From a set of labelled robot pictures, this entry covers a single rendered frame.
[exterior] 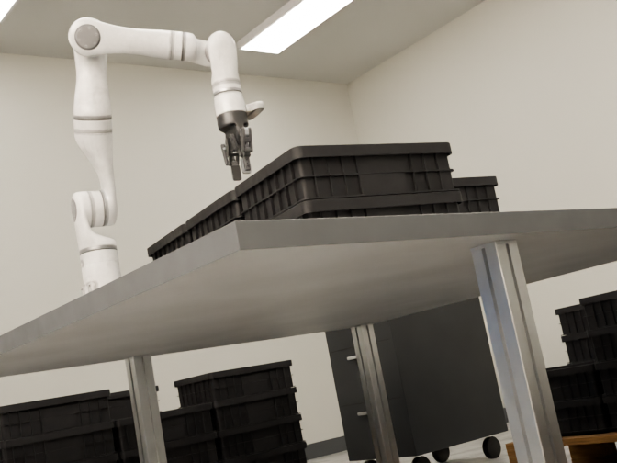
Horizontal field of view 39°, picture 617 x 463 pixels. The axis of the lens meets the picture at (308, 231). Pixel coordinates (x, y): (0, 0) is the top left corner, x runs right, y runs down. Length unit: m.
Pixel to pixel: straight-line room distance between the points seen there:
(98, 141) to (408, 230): 1.05
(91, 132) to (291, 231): 1.07
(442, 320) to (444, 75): 2.72
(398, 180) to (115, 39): 0.77
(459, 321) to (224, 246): 2.98
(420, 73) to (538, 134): 1.16
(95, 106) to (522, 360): 1.19
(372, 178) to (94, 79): 0.79
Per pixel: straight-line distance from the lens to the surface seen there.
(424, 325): 3.92
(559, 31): 5.78
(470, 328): 4.13
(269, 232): 1.18
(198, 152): 6.05
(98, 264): 2.18
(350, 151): 1.76
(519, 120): 5.90
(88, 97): 2.20
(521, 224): 1.55
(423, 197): 1.84
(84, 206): 2.20
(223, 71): 2.15
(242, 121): 2.11
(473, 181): 2.35
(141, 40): 2.16
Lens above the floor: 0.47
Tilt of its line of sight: 10 degrees up
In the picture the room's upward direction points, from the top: 11 degrees counter-clockwise
